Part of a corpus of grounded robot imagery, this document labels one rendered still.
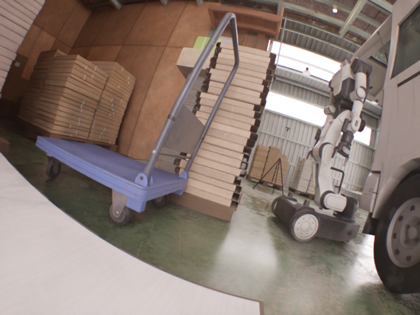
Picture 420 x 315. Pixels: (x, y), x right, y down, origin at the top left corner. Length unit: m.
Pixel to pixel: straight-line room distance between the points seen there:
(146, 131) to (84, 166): 2.10
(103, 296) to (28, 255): 0.14
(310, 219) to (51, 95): 2.31
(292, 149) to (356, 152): 4.03
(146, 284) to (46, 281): 0.16
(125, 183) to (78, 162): 0.24
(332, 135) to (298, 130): 9.23
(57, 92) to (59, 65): 0.31
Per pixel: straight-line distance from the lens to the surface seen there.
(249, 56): 1.32
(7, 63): 1.42
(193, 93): 1.80
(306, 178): 6.26
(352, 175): 12.00
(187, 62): 1.80
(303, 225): 1.23
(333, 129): 1.53
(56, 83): 2.05
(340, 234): 1.46
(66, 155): 0.84
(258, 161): 5.72
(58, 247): 0.39
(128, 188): 0.62
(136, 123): 2.90
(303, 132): 10.78
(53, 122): 1.91
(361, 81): 1.57
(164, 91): 2.84
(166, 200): 1.00
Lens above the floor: 0.33
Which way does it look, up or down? level
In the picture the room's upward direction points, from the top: 17 degrees clockwise
